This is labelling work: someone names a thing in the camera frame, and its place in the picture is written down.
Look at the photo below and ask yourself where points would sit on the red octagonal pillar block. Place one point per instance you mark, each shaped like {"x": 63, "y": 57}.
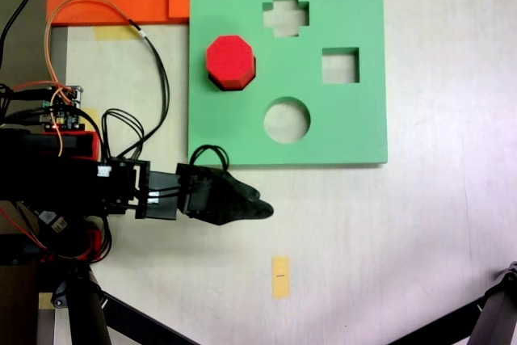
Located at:
{"x": 230, "y": 58}

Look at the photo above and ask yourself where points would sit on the green shape-hole board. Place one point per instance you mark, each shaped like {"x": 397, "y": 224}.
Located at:
{"x": 355, "y": 127}

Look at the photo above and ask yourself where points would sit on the yellow tape marker with line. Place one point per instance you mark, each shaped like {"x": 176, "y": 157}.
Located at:
{"x": 281, "y": 286}

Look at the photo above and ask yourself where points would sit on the small yellow tape piece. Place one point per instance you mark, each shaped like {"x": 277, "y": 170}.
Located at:
{"x": 92, "y": 114}

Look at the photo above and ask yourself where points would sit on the black power circuit board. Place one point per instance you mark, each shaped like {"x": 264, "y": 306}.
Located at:
{"x": 56, "y": 224}

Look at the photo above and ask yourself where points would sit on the black tripod leg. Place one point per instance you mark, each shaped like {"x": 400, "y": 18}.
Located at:
{"x": 497, "y": 312}
{"x": 87, "y": 312}

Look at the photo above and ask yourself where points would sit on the wide yellow tape strip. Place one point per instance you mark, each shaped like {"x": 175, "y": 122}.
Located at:
{"x": 113, "y": 33}

